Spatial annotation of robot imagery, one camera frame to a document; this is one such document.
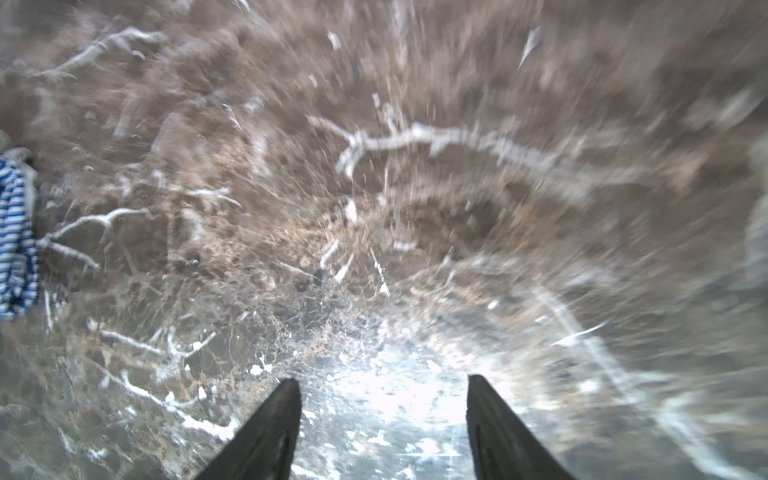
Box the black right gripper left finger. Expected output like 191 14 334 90
196 378 302 480

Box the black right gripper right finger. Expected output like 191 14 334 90
466 375 574 480

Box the blue white striped tank top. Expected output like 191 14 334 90
1 147 39 320

